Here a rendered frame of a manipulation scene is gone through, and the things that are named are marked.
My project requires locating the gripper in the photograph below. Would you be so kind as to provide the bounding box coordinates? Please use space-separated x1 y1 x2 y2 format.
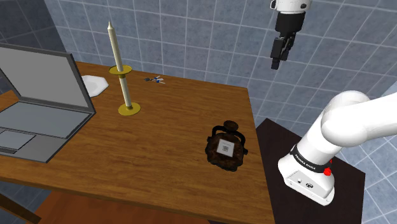
270 11 307 71

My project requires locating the dark brown labelled bottle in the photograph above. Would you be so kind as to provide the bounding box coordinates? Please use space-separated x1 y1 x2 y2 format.
204 120 249 172

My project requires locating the brown wooden table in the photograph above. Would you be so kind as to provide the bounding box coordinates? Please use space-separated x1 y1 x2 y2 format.
0 60 277 224

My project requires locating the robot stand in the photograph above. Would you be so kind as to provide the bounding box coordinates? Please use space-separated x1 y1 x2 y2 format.
255 118 366 224

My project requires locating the cream candle on gold holder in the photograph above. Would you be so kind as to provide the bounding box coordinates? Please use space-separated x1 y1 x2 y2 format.
106 20 142 117

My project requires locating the white angular dish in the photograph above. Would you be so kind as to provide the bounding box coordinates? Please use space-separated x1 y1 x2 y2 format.
81 74 109 98

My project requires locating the grey open laptop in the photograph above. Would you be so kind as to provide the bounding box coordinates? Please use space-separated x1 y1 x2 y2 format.
0 43 97 164

